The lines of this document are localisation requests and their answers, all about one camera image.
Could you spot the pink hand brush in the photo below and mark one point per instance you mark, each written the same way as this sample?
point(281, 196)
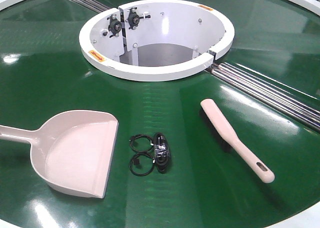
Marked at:
point(228, 134)

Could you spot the pink plastic dustpan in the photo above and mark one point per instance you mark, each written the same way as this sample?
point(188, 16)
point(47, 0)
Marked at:
point(72, 151)

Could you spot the green conveyor belt surface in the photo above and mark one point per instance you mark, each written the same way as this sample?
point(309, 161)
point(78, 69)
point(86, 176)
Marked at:
point(170, 168)

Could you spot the orange warning sticker front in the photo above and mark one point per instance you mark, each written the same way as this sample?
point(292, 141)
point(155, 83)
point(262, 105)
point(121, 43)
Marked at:
point(100, 58)

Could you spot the orange warning sticker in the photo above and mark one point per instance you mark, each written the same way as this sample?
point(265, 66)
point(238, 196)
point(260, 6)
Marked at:
point(205, 7)
point(100, 58)

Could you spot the orange warning sticker back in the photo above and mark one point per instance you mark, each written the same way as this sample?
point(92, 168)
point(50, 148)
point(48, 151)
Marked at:
point(205, 7)

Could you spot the right chrome roller bars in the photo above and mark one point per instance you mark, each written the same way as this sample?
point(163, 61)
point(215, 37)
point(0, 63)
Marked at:
point(268, 93)

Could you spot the right black bearing mount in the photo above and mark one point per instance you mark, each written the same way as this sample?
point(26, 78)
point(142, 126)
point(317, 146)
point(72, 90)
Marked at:
point(134, 18)

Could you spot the black bearing mount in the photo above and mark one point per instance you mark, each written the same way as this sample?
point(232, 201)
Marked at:
point(115, 26)
point(134, 18)

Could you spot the left black bearing mount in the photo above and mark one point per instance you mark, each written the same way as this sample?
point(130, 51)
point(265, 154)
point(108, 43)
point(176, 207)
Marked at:
point(115, 26)

